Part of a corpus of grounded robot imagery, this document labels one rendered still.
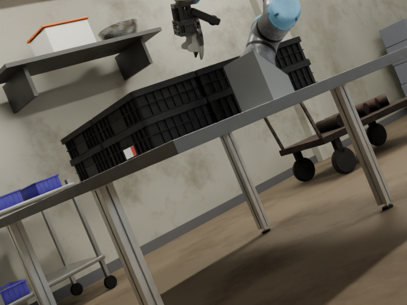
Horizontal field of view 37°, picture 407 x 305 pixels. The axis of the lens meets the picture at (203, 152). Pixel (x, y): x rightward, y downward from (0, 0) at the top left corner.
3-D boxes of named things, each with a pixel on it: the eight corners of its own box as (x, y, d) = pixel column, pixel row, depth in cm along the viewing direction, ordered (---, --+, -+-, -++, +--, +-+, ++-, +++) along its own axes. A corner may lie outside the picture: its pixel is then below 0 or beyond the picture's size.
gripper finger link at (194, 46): (189, 62, 218) (183, 37, 217) (204, 59, 220) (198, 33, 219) (192, 62, 215) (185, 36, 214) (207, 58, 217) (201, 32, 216)
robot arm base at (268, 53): (283, 73, 217) (289, 51, 222) (249, 52, 212) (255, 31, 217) (260, 89, 230) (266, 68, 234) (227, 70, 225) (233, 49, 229)
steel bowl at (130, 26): (129, 45, 519) (124, 31, 519) (151, 29, 492) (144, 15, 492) (97, 54, 498) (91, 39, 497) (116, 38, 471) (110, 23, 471)
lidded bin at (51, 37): (81, 57, 487) (70, 32, 487) (99, 42, 462) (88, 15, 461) (37, 69, 462) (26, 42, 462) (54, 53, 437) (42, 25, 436)
